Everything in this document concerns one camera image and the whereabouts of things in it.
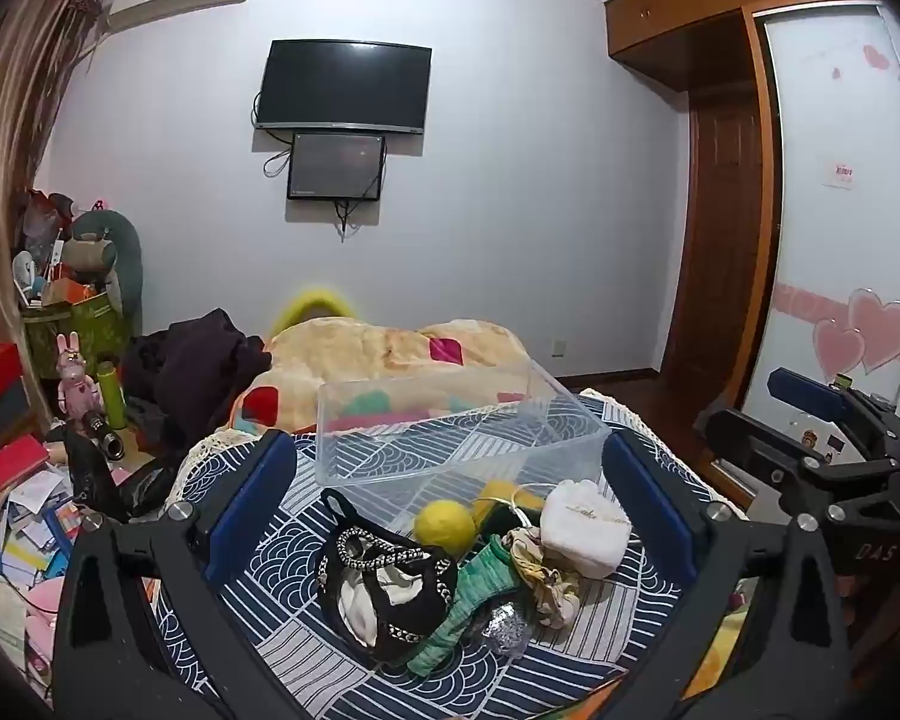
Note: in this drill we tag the dark clothes pile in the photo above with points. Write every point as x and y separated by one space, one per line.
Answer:
187 367

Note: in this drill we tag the pile of papers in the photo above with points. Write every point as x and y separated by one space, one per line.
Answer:
22 540

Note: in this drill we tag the beige fabric scrunchie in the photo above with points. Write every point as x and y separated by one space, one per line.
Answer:
547 585

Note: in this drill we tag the clear plastic storage box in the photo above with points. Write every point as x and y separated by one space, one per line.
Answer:
457 427

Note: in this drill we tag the green knitted sock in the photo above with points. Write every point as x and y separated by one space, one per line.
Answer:
480 577

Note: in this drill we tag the brown striped curtain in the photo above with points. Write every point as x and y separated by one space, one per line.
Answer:
7 150

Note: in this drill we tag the brown wooden door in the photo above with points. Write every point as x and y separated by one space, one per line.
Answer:
720 240

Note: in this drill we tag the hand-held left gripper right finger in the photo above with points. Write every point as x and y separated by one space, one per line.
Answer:
649 506

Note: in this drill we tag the silver sequin pouch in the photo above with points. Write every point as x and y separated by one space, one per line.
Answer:
506 626

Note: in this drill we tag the white heart-print sliding door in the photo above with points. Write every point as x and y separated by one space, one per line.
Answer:
832 255

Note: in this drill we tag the yellow felt ball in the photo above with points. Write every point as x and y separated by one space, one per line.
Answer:
445 529

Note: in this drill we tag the beige patchwork blanket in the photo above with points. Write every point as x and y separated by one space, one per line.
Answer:
360 356

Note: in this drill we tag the small black wall monitor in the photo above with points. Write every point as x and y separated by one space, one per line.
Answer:
336 165

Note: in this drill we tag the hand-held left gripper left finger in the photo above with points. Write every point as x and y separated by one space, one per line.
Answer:
251 506

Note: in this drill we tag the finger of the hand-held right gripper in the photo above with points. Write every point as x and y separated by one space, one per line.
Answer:
750 442
802 391

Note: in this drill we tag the green bottle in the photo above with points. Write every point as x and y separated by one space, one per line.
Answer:
111 394

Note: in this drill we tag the red book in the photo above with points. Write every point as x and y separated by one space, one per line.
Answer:
11 465

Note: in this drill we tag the white plush pouch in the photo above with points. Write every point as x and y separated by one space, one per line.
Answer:
585 529

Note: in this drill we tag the grey green plush toy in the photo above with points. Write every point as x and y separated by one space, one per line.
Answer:
101 247

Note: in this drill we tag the wall-mounted black television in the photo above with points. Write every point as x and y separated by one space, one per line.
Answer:
343 82

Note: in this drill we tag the yellow plush item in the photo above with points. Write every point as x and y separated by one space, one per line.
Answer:
315 307

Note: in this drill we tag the green storage box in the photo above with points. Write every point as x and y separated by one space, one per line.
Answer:
82 330

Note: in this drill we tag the pink rabbit figure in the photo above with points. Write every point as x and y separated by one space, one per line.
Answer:
73 386

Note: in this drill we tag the wooden overhead cabinet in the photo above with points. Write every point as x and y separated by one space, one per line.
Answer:
690 7

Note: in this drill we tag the white wall socket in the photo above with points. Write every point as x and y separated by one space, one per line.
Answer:
562 349

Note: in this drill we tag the black camera lens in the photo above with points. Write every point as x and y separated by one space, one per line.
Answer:
105 436

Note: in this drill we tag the small white fan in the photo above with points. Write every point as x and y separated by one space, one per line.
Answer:
23 268

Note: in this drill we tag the yellow knitted pouch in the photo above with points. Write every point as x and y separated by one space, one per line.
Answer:
499 499

